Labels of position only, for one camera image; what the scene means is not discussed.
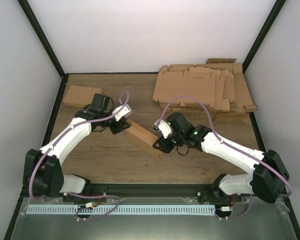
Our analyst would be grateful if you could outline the left black corner post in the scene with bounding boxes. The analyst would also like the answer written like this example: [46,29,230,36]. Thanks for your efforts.
[16,0,66,79]

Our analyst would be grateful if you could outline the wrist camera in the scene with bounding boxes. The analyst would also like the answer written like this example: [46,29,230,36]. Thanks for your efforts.
[112,104,133,122]
[153,119,173,139]

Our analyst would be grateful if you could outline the black aluminium frame rail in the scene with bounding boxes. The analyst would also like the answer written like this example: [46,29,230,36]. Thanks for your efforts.
[22,182,286,204]

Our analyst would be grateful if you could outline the purple cable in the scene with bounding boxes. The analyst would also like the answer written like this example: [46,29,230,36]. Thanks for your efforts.
[28,90,130,223]
[157,95,294,222]

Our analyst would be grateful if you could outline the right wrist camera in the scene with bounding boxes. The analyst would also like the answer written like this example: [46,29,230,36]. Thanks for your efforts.
[153,119,173,139]

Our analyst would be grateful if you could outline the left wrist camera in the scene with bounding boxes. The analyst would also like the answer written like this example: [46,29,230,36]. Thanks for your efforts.
[112,104,133,122]

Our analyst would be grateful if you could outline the right black corner post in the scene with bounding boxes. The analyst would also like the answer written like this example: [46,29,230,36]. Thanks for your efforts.
[242,0,286,73]

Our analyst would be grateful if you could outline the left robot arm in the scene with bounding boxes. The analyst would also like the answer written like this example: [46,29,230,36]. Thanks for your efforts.
[23,93,132,202]

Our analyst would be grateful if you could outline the folded brown cardboard box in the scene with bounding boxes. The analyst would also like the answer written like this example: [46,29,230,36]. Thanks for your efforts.
[62,85,103,108]

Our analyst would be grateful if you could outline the light blue slotted cable duct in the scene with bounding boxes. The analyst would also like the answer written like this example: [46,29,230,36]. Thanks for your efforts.
[25,204,216,216]

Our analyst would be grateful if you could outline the stack of flat cardboard sheets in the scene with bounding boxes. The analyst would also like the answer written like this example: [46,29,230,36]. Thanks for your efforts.
[152,58,257,122]

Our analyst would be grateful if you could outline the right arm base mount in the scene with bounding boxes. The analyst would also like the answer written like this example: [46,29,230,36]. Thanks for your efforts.
[195,184,234,204]

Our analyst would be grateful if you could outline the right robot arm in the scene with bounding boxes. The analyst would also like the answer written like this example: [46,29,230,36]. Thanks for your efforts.
[152,112,290,204]

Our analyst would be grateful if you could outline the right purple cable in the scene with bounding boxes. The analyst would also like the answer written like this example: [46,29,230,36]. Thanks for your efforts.
[157,95,294,222]

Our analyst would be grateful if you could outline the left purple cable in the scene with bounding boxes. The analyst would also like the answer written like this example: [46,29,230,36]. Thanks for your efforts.
[28,90,130,223]

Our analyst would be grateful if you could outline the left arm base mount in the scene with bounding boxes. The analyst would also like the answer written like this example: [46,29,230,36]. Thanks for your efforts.
[61,175,106,204]

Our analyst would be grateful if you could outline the black corner post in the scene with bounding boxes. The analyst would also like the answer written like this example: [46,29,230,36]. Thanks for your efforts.
[16,0,66,79]
[242,0,286,73]

